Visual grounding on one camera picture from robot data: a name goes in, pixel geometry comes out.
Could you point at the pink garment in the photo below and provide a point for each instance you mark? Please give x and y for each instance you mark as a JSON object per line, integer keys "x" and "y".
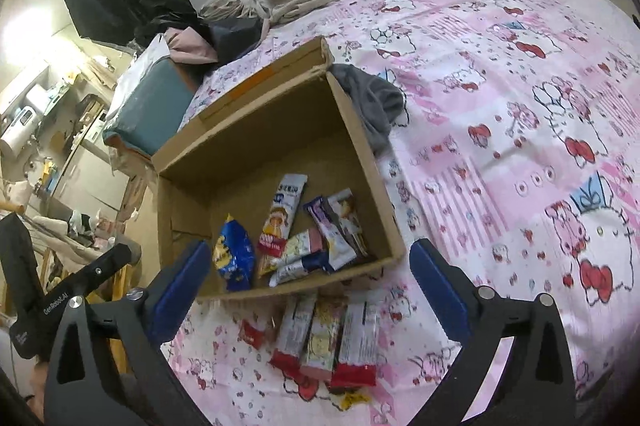
{"x": 190, "y": 45}

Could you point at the teal padded footboard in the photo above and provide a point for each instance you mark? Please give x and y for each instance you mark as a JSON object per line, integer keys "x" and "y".
{"x": 145, "y": 110}

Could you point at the yellow snack packet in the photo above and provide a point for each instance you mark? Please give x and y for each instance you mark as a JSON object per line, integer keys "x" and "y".
{"x": 352, "y": 400}

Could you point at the white water heater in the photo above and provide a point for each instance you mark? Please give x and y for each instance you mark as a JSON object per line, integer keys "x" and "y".
{"x": 15, "y": 135}

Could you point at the red and white bar packet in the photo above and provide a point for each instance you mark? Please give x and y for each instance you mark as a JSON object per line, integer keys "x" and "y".
{"x": 355, "y": 341}
{"x": 292, "y": 331}

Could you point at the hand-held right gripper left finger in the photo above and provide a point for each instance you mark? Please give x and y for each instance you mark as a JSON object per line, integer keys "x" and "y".
{"x": 177, "y": 296}

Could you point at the purple and white snack packet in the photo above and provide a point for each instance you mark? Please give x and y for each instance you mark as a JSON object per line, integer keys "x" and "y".
{"x": 327, "y": 231}

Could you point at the brown and white snack packet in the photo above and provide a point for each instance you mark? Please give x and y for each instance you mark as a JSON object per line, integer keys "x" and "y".
{"x": 347, "y": 211}

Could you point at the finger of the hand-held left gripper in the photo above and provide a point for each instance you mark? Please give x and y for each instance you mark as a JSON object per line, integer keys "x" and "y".
{"x": 105, "y": 263}

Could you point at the blue cartoon snack packet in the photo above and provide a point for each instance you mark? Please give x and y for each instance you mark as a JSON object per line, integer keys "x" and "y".
{"x": 234, "y": 256}

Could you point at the blue and white snack packet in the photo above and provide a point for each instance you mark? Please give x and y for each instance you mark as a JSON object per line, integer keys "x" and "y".
{"x": 295, "y": 271}

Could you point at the small red snack packet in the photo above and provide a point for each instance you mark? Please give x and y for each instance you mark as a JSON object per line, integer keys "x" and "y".
{"x": 252, "y": 333}

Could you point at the pink cartoon snack packet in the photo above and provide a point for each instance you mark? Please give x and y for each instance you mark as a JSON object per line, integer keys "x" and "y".
{"x": 322, "y": 338}

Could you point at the pale pink snack packet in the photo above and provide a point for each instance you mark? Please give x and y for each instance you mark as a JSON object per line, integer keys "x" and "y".
{"x": 302, "y": 245}

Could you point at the white plastic bag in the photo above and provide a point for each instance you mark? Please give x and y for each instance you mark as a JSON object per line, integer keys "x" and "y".
{"x": 142, "y": 65}

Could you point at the white and red snack packet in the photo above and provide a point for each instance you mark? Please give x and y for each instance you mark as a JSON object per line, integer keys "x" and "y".
{"x": 280, "y": 216}

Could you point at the dark plastic bag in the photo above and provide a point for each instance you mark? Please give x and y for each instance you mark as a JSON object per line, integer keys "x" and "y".
{"x": 235, "y": 35}

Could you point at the white base cabinet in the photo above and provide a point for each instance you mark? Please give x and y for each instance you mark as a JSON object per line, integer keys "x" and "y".
{"x": 95, "y": 176}

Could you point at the dark grey garment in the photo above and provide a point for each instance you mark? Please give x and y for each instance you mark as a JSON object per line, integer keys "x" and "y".
{"x": 372, "y": 98}

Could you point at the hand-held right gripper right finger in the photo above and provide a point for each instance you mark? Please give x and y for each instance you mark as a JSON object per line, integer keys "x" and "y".
{"x": 442, "y": 293}

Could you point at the cardboard box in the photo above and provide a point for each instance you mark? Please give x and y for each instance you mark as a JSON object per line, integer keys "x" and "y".
{"x": 225, "y": 171}

